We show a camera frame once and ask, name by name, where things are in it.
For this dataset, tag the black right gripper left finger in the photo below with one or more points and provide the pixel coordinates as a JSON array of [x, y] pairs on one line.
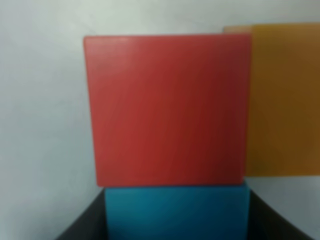
[[92, 223]]

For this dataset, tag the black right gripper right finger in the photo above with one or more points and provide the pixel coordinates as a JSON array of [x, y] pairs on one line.
[[264, 223]]

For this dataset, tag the blue block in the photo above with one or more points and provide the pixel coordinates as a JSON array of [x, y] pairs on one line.
[[177, 213]]

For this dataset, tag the orange block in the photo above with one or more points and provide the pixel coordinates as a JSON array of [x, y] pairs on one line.
[[284, 105]]

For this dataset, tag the red block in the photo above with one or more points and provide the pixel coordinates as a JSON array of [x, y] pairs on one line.
[[168, 110]]

